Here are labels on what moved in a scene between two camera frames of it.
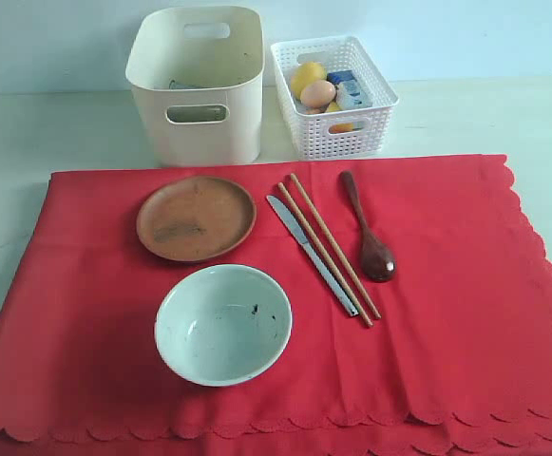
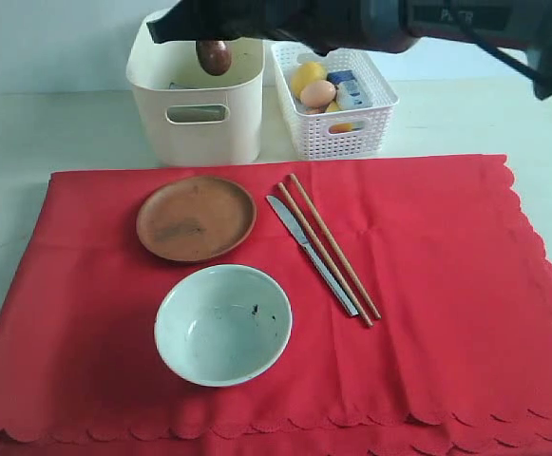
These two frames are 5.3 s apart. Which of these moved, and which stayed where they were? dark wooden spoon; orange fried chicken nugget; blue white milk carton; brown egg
Moved: dark wooden spoon
Stayed: orange fried chicken nugget; brown egg; blue white milk carton
